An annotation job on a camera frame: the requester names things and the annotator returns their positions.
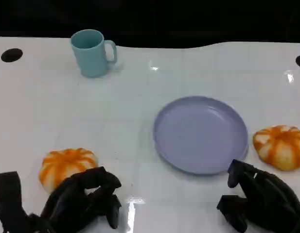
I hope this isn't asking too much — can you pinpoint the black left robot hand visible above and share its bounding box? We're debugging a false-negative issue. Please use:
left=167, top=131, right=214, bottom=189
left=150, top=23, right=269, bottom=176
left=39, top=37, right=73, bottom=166
left=39, top=166, right=123, bottom=233

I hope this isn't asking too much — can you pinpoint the lilac plate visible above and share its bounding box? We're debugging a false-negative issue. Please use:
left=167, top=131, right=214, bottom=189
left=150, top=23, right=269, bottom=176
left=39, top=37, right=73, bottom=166
left=153, top=96, right=249, bottom=175

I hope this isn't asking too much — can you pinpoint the orange and white bread roll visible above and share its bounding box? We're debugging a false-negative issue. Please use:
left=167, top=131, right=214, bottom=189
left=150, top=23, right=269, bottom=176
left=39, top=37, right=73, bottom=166
left=38, top=148, right=99, bottom=195
left=252, top=125, right=300, bottom=171

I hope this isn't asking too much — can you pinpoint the pale green mug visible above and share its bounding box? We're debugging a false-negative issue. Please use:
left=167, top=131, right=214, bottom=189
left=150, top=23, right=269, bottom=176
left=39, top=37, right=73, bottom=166
left=71, top=29, right=118, bottom=78

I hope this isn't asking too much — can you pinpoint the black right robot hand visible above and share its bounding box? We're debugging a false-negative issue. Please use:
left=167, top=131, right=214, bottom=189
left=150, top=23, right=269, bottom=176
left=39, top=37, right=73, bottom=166
left=216, top=159, right=300, bottom=233

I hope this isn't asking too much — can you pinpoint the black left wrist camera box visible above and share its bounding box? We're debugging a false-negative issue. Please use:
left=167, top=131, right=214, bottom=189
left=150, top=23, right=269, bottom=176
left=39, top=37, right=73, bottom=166
left=0, top=171, right=29, bottom=233

